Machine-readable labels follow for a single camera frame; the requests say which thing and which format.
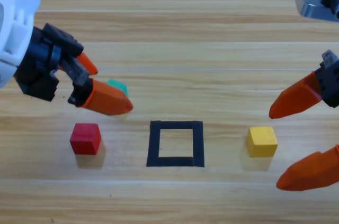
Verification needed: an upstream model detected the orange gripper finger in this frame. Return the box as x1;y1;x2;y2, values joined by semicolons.
276;144;339;192

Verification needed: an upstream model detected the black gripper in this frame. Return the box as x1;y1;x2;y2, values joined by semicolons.
269;49;339;120
13;22;134;117

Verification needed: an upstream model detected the green cube block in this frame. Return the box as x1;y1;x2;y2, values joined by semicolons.
106;78;129;98

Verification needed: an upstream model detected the yellow cube block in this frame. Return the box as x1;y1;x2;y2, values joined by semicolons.
246;126;278;158

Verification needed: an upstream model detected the red cube block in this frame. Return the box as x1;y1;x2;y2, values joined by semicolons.
69;122;102;155

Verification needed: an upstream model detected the black tape square outline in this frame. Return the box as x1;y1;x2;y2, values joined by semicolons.
146;120;206;168

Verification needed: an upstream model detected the white wrist mount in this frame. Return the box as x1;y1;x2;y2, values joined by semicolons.
0;0;43;89

